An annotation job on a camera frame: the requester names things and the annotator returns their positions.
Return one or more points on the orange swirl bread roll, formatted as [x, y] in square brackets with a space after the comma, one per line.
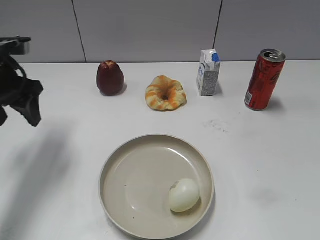
[165, 94]

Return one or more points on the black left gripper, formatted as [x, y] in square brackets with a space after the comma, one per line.
[18, 91]

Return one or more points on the red soda can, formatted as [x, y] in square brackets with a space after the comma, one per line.
[267, 70]

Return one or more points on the beige round plate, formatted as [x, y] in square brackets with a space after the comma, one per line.
[136, 179]

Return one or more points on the dark red wax apple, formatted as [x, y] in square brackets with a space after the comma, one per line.
[110, 79]

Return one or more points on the small white milk carton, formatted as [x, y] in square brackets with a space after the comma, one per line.
[208, 72]

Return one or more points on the white egg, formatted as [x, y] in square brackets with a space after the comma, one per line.
[183, 195]

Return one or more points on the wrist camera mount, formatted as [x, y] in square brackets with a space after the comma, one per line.
[14, 45]

